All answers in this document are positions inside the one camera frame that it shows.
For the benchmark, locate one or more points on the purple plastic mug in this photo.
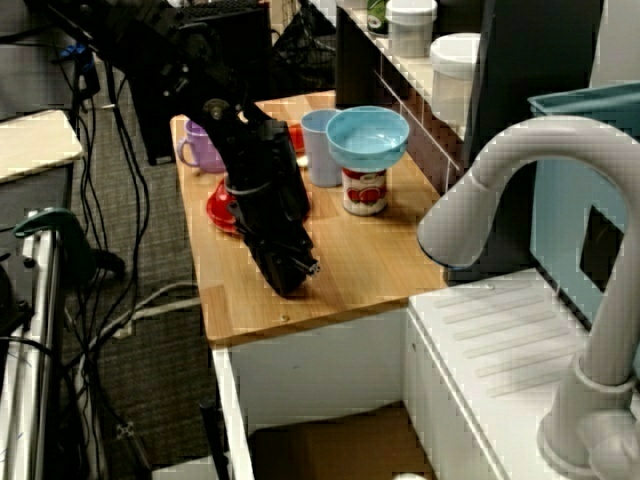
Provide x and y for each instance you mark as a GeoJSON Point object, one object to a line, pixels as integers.
{"type": "Point", "coordinates": [197, 150]}

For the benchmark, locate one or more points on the white toy kitchen cabinet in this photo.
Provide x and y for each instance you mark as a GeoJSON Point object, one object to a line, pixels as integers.
{"type": "Point", "coordinates": [325, 370]}

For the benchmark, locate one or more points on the black mesh netting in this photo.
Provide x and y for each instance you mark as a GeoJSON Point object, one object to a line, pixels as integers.
{"type": "Point", "coordinates": [305, 50]}

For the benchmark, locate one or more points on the small white lidded jar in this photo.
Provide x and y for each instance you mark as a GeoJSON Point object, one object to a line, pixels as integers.
{"type": "Point", "coordinates": [410, 35]}

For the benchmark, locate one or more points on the large white lidded jar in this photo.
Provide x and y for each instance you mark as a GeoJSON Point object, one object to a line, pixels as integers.
{"type": "Point", "coordinates": [452, 75]}

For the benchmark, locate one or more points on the dark green clamp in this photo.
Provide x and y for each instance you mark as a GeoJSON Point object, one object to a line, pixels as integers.
{"type": "Point", "coordinates": [75, 240]}

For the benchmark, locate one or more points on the red plastic plate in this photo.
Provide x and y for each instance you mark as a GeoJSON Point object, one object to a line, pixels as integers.
{"type": "Point", "coordinates": [220, 217]}

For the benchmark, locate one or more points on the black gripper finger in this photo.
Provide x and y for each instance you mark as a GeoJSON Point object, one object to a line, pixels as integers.
{"type": "Point", "coordinates": [274, 275]}
{"type": "Point", "coordinates": [294, 277]}

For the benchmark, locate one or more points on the light blue plastic bowl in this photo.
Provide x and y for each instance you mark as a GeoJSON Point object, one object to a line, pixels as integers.
{"type": "Point", "coordinates": [365, 150]}

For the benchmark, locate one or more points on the dark grey upright panel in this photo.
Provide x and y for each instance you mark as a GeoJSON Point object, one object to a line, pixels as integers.
{"type": "Point", "coordinates": [530, 50]}

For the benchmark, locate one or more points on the dark tiled backsplash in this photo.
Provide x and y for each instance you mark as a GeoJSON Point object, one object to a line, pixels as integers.
{"type": "Point", "coordinates": [425, 145]}

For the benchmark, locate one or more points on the toy tomato can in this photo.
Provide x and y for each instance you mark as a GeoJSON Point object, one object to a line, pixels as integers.
{"type": "Point", "coordinates": [365, 192]}

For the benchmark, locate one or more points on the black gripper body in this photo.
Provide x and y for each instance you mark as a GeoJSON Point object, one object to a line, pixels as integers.
{"type": "Point", "coordinates": [270, 225]}

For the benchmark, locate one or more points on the toy hot dog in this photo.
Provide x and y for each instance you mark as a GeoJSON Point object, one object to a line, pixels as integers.
{"type": "Point", "coordinates": [296, 137]}

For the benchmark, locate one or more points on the pale blue plastic cup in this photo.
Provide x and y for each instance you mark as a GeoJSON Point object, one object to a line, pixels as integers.
{"type": "Point", "coordinates": [317, 150]}

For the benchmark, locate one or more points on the beige desk board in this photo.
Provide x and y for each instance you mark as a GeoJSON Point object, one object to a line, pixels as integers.
{"type": "Point", "coordinates": [35, 145]}

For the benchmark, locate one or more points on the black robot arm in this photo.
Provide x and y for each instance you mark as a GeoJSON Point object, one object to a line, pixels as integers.
{"type": "Point", "coordinates": [210, 90]}

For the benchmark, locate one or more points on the black shelf side panel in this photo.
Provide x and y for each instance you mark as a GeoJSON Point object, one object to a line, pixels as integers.
{"type": "Point", "coordinates": [357, 60]}

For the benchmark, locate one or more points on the grey toy faucet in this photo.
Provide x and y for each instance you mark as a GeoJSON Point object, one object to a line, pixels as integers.
{"type": "Point", "coordinates": [500, 165]}

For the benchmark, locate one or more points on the beige kitchen shelf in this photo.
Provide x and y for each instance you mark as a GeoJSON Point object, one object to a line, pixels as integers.
{"type": "Point", "coordinates": [420, 67]}

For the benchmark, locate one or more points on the blue plastic bin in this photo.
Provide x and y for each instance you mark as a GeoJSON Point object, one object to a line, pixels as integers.
{"type": "Point", "coordinates": [560, 210]}

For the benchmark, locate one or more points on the white floor bracket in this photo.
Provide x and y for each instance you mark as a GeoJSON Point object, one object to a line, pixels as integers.
{"type": "Point", "coordinates": [126, 431]}

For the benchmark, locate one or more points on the aluminium frame rail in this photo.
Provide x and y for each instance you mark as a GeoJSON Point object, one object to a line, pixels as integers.
{"type": "Point", "coordinates": [35, 350]}

